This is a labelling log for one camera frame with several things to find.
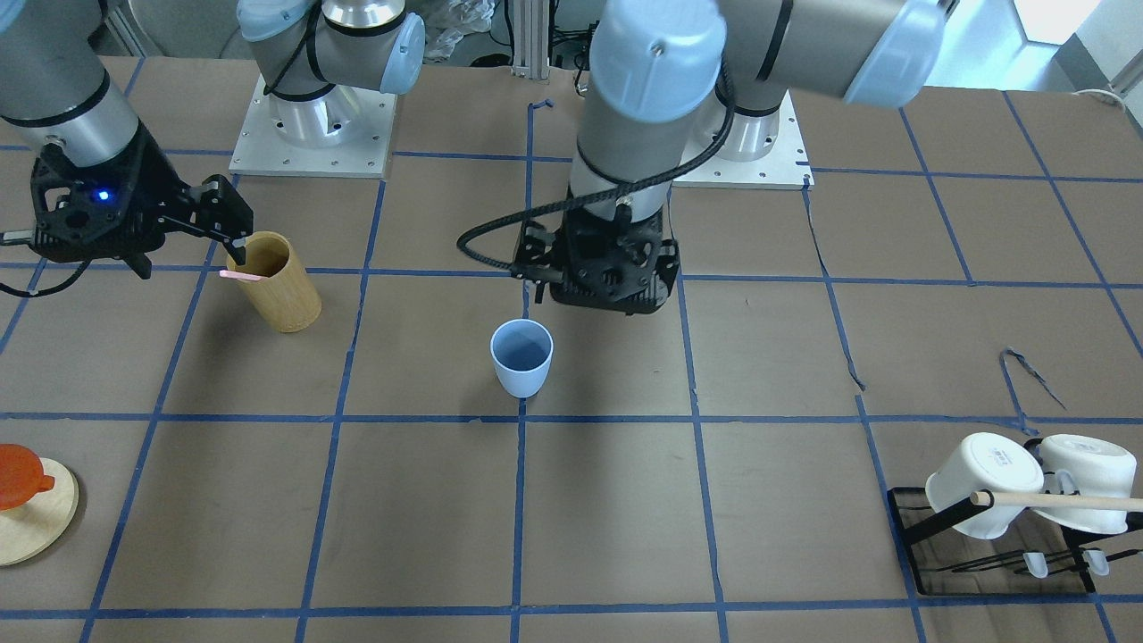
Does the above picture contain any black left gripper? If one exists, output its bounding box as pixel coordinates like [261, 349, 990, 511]
[512, 208, 680, 316]

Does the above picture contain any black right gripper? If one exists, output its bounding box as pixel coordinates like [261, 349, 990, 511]
[29, 124, 254, 278]

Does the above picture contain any pink chopstick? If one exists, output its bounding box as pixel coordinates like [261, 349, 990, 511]
[217, 270, 265, 282]

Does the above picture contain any light blue plastic cup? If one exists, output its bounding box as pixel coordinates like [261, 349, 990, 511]
[489, 319, 555, 399]

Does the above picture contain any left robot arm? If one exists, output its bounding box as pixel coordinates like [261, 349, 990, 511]
[509, 1, 948, 314]

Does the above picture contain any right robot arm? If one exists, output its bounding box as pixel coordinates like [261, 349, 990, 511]
[3, 1, 426, 280]

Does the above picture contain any bamboo chopstick holder cup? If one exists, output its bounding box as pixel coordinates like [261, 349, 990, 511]
[226, 230, 322, 333]

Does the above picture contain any white cup on rack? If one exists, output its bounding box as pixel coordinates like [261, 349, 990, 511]
[925, 432, 1045, 513]
[1033, 434, 1138, 536]

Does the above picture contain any red mug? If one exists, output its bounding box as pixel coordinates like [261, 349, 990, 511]
[1, 444, 54, 512]

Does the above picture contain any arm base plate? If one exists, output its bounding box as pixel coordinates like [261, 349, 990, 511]
[674, 93, 815, 190]
[229, 79, 397, 180]

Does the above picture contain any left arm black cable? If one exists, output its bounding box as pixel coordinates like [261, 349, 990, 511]
[457, 54, 737, 271]

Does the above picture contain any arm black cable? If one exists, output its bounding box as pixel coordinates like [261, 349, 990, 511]
[0, 232, 90, 297]
[457, 54, 737, 271]

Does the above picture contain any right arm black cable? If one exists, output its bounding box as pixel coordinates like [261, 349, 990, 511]
[0, 232, 90, 297]

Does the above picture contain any aluminium frame post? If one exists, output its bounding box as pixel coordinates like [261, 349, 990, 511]
[504, 1, 554, 85]

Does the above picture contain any wooden rack handle rod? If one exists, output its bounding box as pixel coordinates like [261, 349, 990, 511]
[967, 489, 1142, 513]

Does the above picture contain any black wire cup rack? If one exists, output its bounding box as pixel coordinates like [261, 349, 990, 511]
[889, 437, 1140, 596]

